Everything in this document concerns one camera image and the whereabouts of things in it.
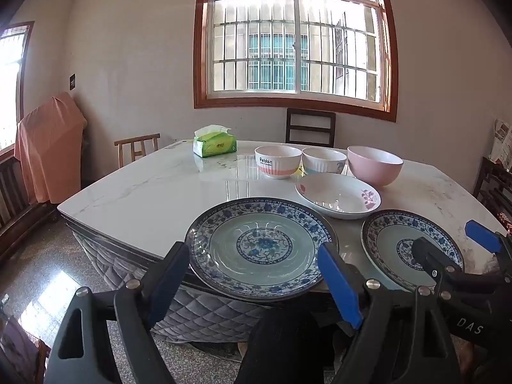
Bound pink bowl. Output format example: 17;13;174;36
347;145;404;187

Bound newspaper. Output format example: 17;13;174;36
490;118;512;164

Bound white bowl with blue ribs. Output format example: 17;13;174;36
301;147;347;175

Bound white plate with pink flowers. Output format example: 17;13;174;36
295;173;382;220

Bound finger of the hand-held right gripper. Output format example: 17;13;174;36
465;220;512;281
411;237;481;300

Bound white bowl with orange band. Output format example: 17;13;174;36
255;145;302;179

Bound person's leg in black trousers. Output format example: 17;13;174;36
239;304;332;384

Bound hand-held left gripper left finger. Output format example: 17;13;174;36
44;241;190;384

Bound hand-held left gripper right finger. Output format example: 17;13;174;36
318;243;459;384

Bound green tissue pack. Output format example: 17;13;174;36
193;125;237;158

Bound small side window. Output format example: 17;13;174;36
0;21;35;161

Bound dark wooden chair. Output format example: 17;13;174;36
285;108;337;148

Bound blue floral porcelain plate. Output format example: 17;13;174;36
185;197;340;301
361;209;467;293

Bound dark carved wooden furniture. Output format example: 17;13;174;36
474;156;512;233

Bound dark wooden bench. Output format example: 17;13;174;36
0;152;60;265

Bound light wooden chair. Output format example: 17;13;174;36
114;133;161;169

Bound orange cloth cover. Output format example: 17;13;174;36
15;92;87;204

